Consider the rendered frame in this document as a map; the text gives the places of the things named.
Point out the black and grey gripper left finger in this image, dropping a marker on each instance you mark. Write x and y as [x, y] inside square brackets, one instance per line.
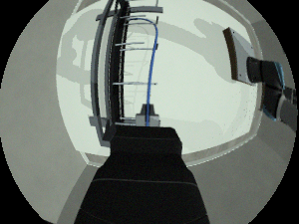
[141, 118]

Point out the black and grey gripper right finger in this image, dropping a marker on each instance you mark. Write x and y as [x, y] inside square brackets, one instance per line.
[153, 118]

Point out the dark grey rack with hooks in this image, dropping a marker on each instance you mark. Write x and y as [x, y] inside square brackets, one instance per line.
[116, 65]

